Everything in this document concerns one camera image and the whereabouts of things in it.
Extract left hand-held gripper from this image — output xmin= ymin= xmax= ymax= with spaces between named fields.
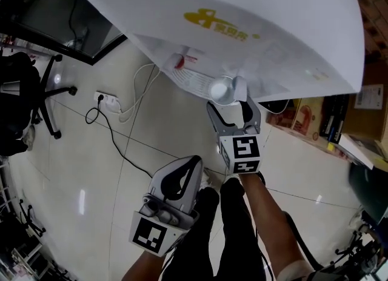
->
xmin=129 ymin=154 xmax=204 ymax=258

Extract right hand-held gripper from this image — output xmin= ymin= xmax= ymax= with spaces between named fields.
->
xmin=206 ymin=96 xmax=262 ymax=174

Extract white cup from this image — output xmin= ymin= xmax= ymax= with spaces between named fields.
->
xmin=207 ymin=75 xmax=240 ymax=107

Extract person's left forearm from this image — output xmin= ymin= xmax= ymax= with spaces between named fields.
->
xmin=121 ymin=245 xmax=170 ymax=281

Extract person's right forearm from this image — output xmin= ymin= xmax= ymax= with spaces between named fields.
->
xmin=239 ymin=170 xmax=304 ymax=274

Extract white water dispenser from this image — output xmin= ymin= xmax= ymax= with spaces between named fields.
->
xmin=80 ymin=0 xmax=364 ymax=107

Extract person's white left shoe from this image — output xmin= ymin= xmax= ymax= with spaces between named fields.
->
xmin=198 ymin=167 xmax=213 ymax=190

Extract printed brown cardboard box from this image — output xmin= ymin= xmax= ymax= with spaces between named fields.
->
xmin=266 ymin=97 xmax=325 ymax=141

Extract person's black trousers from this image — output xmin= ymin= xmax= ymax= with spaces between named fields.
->
xmin=160 ymin=176 xmax=267 ymax=281

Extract cardboard boxes stack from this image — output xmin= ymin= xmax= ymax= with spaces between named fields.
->
xmin=319 ymin=94 xmax=383 ymax=170

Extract white power strip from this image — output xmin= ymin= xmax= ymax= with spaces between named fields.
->
xmin=93 ymin=91 xmax=122 ymax=113

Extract person's beige shirt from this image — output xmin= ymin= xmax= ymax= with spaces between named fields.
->
xmin=277 ymin=260 xmax=315 ymax=281

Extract black swivel chair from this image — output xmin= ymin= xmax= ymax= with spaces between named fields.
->
xmin=18 ymin=199 xmax=46 ymax=238

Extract black mesh office chair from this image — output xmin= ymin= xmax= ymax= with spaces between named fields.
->
xmin=0 ymin=51 xmax=78 ymax=156

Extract black glass-door cabinet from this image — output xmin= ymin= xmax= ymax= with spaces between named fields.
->
xmin=0 ymin=0 xmax=128 ymax=66

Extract black floor cable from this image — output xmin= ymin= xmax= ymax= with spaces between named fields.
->
xmin=85 ymin=96 xmax=154 ymax=179

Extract white dispenser cable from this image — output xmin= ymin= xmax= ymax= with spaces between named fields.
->
xmin=119 ymin=63 xmax=163 ymax=123

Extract black device cable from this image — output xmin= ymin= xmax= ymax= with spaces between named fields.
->
xmin=281 ymin=210 xmax=325 ymax=271

